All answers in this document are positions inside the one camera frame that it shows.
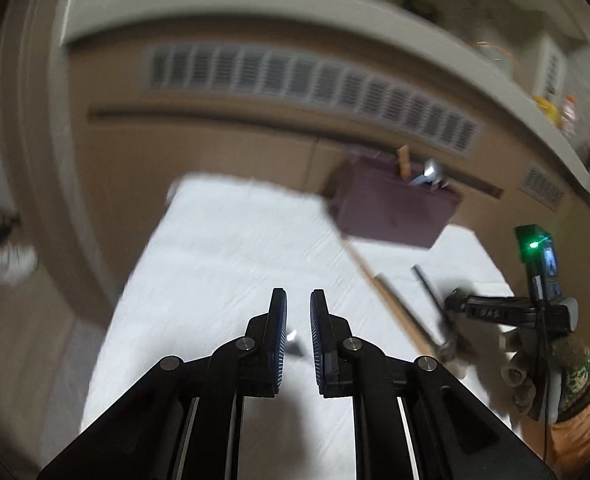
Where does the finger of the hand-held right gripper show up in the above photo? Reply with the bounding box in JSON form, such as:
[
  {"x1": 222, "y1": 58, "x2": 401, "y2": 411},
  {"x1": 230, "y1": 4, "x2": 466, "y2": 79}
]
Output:
[{"x1": 445, "y1": 287, "x2": 472, "y2": 317}]

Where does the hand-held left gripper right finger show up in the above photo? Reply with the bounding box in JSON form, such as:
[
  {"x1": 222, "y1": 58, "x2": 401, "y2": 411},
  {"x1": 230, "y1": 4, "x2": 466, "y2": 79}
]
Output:
[{"x1": 309, "y1": 288, "x2": 558, "y2": 480}]

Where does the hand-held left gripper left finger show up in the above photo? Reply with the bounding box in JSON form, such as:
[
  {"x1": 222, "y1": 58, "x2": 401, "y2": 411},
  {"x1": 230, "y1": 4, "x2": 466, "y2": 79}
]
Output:
[{"x1": 37, "y1": 287, "x2": 288, "y2": 480}]

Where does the black chopstick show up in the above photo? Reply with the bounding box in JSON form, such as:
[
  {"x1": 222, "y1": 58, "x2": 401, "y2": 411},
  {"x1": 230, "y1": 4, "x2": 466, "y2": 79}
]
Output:
[
  {"x1": 375, "y1": 272, "x2": 446, "y2": 353},
  {"x1": 411, "y1": 265, "x2": 453, "y2": 323}
]

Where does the wooden chopstick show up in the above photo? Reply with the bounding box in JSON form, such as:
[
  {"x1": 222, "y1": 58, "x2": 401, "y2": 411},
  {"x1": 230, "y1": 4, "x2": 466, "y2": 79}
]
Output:
[{"x1": 345, "y1": 240, "x2": 438, "y2": 358}]

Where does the purple utensil holder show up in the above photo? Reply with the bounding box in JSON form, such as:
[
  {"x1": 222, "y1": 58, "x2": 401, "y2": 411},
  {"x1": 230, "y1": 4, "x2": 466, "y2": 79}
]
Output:
[{"x1": 320, "y1": 152, "x2": 463, "y2": 251}]

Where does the person's right hand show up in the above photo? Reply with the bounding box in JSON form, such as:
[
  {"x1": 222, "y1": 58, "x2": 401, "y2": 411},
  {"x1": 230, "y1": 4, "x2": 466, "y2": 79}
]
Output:
[{"x1": 500, "y1": 330, "x2": 590, "y2": 423}]

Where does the white textured cloth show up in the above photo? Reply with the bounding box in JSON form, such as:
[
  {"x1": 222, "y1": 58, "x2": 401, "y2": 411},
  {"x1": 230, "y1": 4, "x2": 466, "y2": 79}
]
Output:
[{"x1": 80, "y1": 172, "x2": 516, "y2": 480}]

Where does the small grey vent grille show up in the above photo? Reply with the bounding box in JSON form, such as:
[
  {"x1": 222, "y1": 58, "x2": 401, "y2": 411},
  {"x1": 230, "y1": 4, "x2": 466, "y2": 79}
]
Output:
[{"x1": 518, "y1": 162, "x2": 566, "y2": 211}]

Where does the orange-capped bottle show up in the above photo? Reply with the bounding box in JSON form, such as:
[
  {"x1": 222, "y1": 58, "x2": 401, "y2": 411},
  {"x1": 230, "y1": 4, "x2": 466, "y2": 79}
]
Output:
[{"x1": 560, "y1": 94, "x2": 578, "y2": 138}]

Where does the yellow box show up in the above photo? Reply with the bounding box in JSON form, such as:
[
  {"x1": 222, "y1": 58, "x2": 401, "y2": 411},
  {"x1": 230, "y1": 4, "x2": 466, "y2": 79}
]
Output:
[{"x1": 532, "y1": 95, "x2": 561, "y2": 126}]

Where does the wooden cabinet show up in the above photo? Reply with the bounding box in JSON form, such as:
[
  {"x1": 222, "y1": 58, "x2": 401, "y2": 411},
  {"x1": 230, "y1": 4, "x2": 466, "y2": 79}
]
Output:
[{"x1": 0, "y1": 35, "x2": 590, "y2": 361}]

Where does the long grey vent grille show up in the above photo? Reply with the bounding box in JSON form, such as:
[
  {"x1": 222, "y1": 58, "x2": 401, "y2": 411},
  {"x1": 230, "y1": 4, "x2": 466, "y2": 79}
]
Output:
[{"x1": 142, "y1": 42, "x2": 483, "y2": 156}]

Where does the white sneaker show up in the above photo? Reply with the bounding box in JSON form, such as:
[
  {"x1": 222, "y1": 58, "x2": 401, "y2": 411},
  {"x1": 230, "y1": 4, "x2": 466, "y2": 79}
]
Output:
[{"x1": 0, "y1": 245, "x2": 40, "y2": 286}]

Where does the pale stone counter ledge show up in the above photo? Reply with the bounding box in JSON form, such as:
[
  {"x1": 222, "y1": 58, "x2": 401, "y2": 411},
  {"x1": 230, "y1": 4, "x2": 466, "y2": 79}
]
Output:
[{"x1": 60, "y1": 0, "x2": 590, "y2": 221}]

